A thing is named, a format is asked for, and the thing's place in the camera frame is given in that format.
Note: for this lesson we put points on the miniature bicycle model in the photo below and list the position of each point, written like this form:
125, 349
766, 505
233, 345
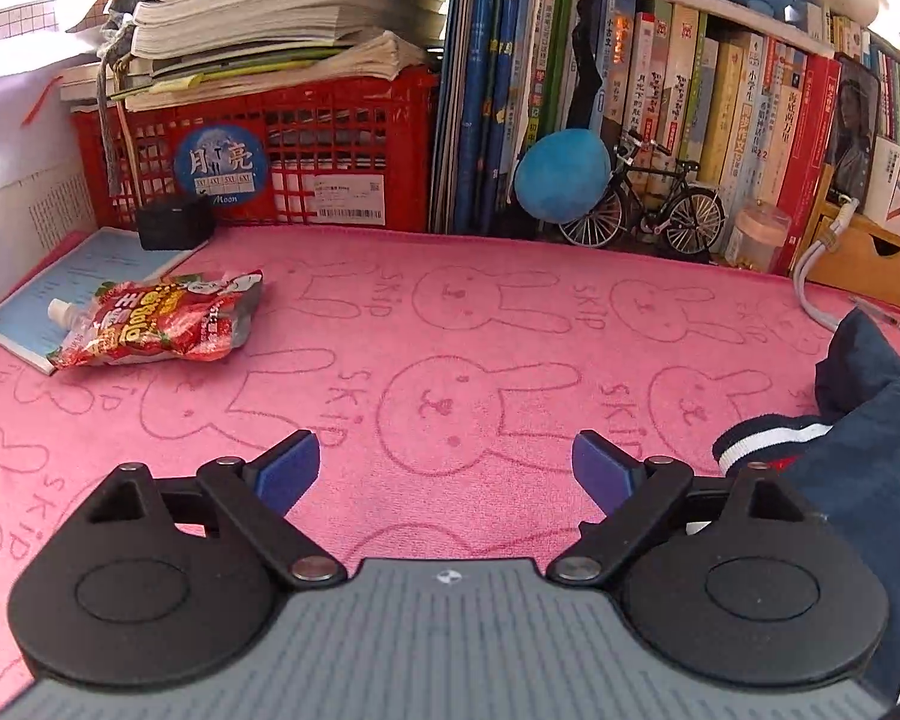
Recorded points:
682, 217

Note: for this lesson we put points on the orange ribbon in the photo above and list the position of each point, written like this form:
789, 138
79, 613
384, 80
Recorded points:
41, 101

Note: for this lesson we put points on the small black box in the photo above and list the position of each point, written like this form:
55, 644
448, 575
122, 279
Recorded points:
172, 225

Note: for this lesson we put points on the red snack pouch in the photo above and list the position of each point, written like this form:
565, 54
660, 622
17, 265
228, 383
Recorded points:
157, 322

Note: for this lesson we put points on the smartphone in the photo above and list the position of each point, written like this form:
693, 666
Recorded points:
851, 127

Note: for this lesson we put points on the small clear jar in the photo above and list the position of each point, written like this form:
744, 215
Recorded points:
757, 240

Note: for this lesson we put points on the navy white red jacket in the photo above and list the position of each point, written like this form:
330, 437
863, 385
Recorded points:
855, 465

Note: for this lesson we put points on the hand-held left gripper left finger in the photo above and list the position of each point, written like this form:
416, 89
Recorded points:
289, 469

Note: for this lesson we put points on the red plastic crate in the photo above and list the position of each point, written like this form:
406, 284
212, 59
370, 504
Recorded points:
345, 135

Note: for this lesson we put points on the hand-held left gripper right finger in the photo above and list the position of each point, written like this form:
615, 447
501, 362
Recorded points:
604, 469

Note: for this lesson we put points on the light blue notebook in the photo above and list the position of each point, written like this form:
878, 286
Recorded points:
82, 270

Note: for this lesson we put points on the wooden drawer organizer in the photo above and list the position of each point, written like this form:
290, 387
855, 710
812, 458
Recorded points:
862, 262

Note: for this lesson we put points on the pen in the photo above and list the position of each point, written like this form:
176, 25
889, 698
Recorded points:
896, 324

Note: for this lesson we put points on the row of books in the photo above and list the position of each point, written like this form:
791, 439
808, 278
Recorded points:
720, 105

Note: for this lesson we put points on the stack of paper booklets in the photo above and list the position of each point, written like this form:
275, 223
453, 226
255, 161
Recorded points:
270, 7

